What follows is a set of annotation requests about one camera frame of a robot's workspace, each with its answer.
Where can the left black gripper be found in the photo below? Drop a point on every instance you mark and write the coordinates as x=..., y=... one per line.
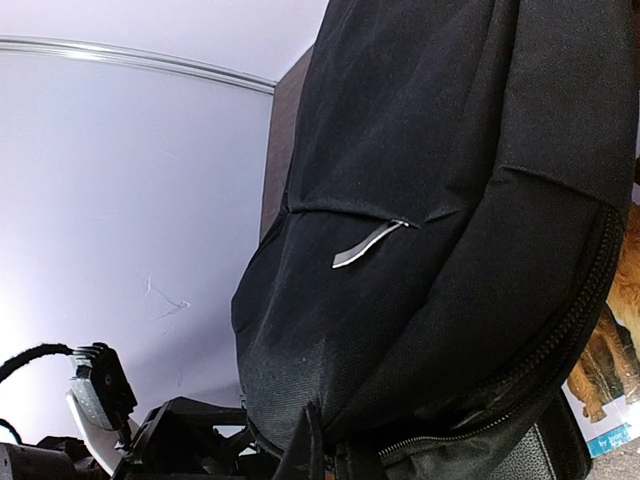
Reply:
x=182, y=439

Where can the black student backpack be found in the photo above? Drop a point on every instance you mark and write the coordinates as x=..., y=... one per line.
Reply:
x=450, y=227

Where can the black zip pouch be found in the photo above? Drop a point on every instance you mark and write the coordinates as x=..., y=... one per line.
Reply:
x=554, y=447

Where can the dog picture book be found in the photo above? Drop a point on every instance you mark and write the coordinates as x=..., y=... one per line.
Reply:
x=603, y=387

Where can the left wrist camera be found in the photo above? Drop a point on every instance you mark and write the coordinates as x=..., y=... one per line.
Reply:
x=101, y=402

